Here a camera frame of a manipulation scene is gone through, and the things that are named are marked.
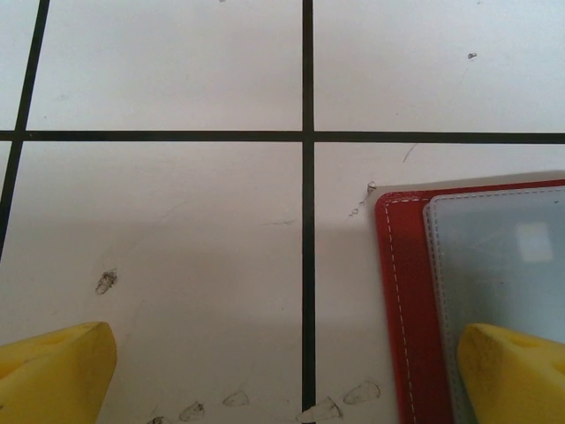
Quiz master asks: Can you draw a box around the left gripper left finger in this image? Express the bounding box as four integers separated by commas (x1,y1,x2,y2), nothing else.
0,321,118,424

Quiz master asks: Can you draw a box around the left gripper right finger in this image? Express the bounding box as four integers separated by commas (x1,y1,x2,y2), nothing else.
456,322,565,424

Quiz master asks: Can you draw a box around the red card holder wallet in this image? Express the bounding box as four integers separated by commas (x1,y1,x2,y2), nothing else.
373,170,565,424

